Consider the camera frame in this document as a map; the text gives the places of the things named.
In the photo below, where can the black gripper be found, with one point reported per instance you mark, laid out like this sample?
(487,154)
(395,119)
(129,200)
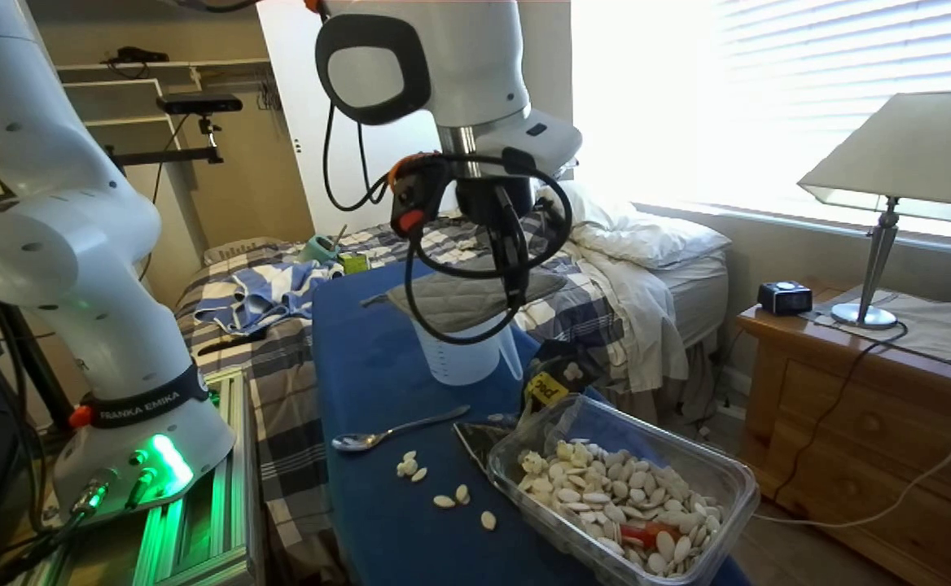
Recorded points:
(497,206)

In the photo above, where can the grey quilted pot holder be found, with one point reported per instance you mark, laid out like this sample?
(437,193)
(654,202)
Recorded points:
(447,304)

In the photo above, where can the metal spoon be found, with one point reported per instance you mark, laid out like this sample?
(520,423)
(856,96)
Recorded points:
(373,439)

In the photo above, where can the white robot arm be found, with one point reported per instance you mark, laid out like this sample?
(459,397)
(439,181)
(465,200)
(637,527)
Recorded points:
(74,231)

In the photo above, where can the clear plastic jar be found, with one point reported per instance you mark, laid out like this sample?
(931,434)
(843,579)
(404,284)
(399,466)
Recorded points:
(470,357)

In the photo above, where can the white pillow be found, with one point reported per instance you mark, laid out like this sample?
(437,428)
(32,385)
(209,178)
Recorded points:
(641,238)

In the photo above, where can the bed with plaid bedding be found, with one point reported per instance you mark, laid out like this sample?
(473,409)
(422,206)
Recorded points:
(648,330)

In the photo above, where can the window blinds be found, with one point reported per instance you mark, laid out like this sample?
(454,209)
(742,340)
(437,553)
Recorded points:
(730,102)

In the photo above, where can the clear plastic seed tray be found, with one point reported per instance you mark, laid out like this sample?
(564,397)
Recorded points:
(631,501)

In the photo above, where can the blue ironing board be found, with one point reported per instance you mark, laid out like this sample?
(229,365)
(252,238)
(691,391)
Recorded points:
(416,509)

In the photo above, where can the small black box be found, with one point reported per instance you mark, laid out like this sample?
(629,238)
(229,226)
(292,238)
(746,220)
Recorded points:
(784,297)

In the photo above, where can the wooden nightstand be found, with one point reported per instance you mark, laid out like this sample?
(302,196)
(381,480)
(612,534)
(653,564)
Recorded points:
(855,437)

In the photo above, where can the cream table lamp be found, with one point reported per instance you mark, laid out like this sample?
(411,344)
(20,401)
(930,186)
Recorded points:
(893,162)

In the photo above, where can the papers on nightstand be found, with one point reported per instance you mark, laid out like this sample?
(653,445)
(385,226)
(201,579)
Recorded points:
(918,325)

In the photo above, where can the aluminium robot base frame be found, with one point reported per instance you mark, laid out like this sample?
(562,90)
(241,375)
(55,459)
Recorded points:
(173,504)

